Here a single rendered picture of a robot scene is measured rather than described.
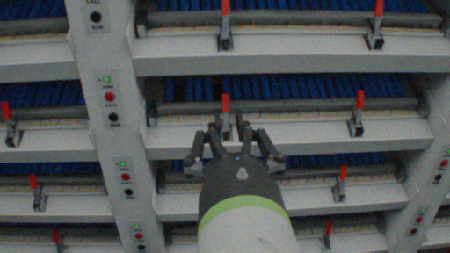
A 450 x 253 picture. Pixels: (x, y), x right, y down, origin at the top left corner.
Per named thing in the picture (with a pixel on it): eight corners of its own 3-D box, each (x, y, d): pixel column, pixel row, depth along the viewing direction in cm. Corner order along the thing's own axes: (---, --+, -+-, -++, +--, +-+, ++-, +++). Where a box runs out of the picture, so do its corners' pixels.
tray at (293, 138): (425, 148, 78) (446, 123, 70) (147, 160, 75) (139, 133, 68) (398, 82, 90) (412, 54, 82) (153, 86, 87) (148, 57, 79)
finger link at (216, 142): (232, 184, 48) (221, 186, 47) (215, 146, 58) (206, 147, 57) (232, 157, 46) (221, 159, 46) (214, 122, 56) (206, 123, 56)
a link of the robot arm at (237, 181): (294, 184, 34) (194, 189, 34) (286, 274, 39) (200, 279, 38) (282, 154, 40) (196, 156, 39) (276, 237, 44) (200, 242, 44)
